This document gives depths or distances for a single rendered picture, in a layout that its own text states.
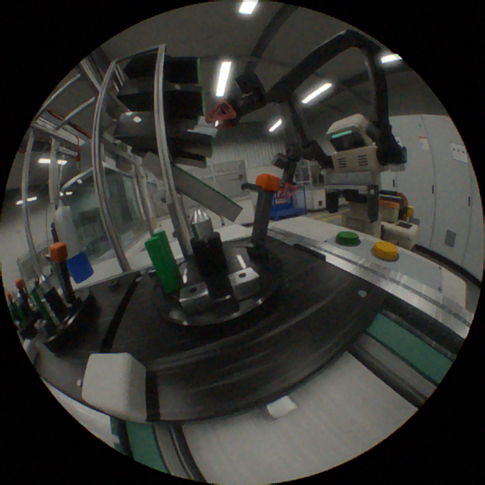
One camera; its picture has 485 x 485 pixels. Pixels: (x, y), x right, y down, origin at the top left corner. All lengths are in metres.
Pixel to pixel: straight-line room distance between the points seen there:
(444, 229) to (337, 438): 2.96
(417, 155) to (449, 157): 0.68
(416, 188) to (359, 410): 2.96
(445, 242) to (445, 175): 0.97
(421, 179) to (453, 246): 1.17
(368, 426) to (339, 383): 0.06
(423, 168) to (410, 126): 0.69
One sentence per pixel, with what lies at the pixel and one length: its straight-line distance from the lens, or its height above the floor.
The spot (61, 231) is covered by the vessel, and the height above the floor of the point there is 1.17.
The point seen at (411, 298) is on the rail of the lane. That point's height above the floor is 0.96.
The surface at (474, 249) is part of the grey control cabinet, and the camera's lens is 3.15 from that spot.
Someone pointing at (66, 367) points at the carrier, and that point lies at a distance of 0.21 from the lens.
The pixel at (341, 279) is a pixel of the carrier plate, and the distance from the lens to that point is 0.15.
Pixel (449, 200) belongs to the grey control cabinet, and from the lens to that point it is 2.97.
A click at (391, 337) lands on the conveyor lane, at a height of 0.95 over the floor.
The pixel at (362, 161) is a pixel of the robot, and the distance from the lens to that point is 0.77.
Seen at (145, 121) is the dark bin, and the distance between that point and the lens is 0.44.
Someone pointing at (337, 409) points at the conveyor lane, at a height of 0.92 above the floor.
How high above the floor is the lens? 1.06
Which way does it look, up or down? 20 degrees down
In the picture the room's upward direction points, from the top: 11 degrees counter-clockwise
